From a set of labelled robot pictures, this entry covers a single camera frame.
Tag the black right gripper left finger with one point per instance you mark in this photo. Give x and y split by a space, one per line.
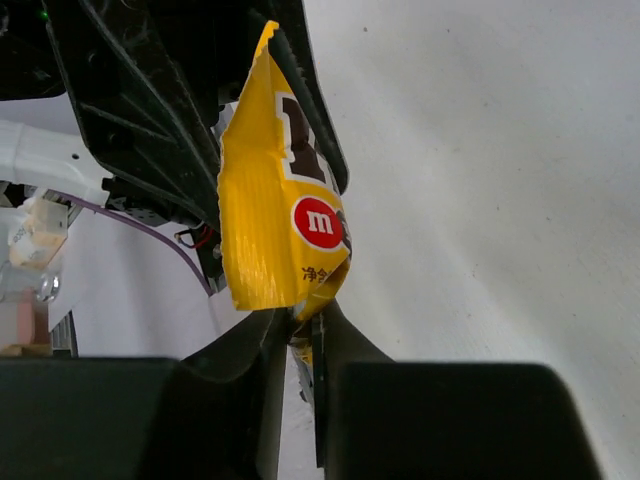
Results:
213 415

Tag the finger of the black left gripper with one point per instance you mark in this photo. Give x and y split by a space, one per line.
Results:
293 47
135 109

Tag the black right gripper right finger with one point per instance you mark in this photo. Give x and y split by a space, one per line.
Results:
378 418

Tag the yellow snack bar wrapper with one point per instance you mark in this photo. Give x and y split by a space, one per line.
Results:
285 241

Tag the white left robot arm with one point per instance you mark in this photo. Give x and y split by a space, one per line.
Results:
212 42

